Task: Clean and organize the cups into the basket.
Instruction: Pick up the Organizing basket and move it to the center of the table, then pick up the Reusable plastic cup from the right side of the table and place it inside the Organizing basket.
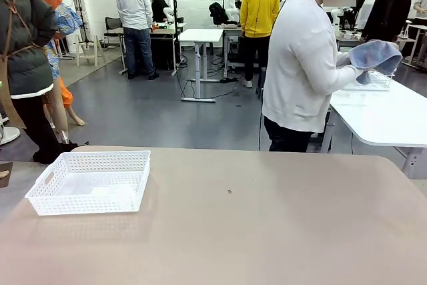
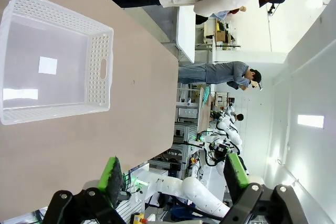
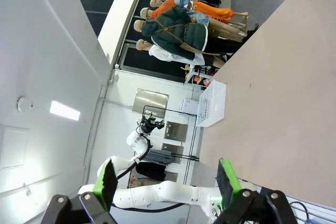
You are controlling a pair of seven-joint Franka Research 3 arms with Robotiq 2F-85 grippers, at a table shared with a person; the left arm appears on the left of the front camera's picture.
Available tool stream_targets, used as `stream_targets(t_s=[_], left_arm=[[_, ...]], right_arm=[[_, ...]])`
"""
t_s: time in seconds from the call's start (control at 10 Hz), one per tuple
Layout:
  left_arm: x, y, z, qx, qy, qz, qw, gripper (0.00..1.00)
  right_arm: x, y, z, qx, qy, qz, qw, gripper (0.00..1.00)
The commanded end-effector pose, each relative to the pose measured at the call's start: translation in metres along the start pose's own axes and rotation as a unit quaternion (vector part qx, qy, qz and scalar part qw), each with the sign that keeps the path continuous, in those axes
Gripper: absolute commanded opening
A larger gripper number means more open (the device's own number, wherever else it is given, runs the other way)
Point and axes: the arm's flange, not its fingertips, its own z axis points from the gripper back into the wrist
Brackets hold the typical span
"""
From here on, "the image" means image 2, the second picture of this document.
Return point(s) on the wooden shelf unit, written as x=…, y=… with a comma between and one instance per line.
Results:
x=220, y=35

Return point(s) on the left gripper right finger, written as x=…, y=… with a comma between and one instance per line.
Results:
x=236, y=174

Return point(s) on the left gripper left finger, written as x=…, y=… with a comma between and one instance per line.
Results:
x=113, y=179

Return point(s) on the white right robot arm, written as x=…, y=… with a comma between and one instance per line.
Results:
x=199, y=190

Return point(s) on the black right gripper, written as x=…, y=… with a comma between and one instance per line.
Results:
x=220, y=154

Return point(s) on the large white table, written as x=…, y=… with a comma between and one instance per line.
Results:
x=186, y=32

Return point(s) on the rectangular ceiling light panel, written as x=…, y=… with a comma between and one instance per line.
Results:
x=310, y=121

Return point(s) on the white perforated plastic basket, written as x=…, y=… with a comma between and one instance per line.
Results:
x=98, y=90

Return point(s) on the yellow emergency stop box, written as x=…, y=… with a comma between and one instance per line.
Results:
x=137, y=218

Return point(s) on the teal cloth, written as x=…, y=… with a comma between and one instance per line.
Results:
x=207, y=95

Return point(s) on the person in grey clothes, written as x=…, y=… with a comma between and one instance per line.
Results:
x=223, y=73

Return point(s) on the seated person with dark hair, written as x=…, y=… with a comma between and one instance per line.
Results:
x=239, y=117

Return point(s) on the white background robot arms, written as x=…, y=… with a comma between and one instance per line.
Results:
x=233, y=134

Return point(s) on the aluminium frame workstation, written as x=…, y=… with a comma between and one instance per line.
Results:
x=187, y=132

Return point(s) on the brown background table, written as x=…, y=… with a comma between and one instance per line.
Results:
x=203, y=113

